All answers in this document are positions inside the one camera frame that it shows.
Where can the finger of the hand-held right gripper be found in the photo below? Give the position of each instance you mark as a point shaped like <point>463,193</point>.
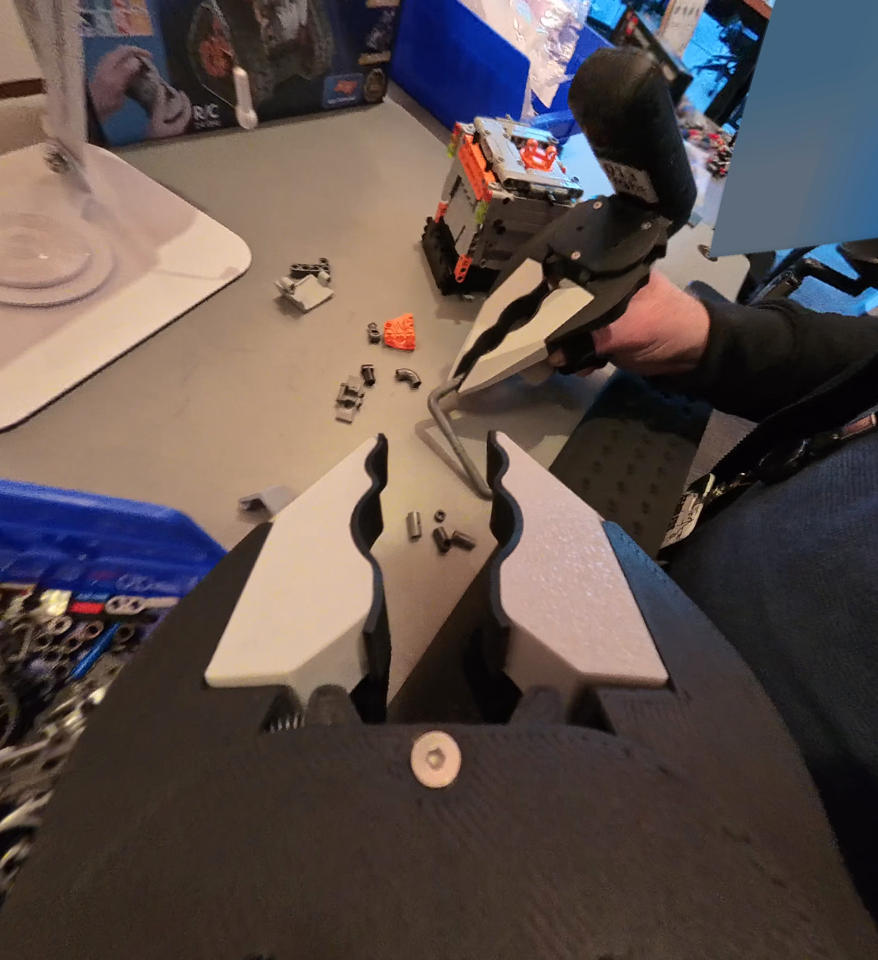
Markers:
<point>536,345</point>
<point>499,308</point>

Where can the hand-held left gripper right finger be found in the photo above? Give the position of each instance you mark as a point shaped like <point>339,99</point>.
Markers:
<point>581,615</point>

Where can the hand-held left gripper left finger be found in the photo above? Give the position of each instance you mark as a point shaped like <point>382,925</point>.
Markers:
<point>297,615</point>

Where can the dark grey elbow connector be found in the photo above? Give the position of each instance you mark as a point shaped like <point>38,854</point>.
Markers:
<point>439,402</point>

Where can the dark grey axle pin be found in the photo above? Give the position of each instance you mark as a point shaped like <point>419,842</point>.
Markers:
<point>469,465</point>

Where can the blue plastic bin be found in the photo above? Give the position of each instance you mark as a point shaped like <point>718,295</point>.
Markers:
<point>49,518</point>

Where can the pile of toy building pieces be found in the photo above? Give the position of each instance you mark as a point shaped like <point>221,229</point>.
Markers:
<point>34,660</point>

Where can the person's right forearm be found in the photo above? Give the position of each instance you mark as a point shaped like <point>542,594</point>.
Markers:
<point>799,353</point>

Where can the grey elbow connector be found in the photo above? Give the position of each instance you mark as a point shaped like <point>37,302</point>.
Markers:
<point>409,377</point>

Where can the person's right hand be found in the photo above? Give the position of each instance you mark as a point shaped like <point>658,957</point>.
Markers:
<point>664,323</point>

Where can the orange panel piece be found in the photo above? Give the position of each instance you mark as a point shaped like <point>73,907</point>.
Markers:
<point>400,332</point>

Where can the grey white toy robot model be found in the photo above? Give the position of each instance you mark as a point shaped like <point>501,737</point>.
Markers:
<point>506,195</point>

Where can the light grey ribbed panel piece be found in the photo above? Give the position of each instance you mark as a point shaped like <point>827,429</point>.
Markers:
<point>267,500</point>

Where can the small dark grey piece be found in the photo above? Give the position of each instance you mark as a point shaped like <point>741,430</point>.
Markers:
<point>373,332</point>

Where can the black perforated pad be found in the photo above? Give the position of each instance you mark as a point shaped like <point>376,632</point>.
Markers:
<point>634,450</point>

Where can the black short connector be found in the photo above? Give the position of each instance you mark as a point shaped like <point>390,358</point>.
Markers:
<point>370,372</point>

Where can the dark grey connector plate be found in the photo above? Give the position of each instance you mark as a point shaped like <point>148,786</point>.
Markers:
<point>352,399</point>

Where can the dark grey beam piece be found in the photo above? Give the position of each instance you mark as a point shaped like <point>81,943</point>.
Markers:
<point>312,269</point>

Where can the light grey curved panel piece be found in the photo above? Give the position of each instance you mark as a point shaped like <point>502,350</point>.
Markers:
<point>307,294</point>

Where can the blue storage bin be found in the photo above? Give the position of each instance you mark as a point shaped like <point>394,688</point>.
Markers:
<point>454,60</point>

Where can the white stand base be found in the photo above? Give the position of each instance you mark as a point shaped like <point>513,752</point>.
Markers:
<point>109,300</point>

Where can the blue robot kit box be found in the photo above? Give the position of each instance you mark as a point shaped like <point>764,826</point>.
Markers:
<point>199,60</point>

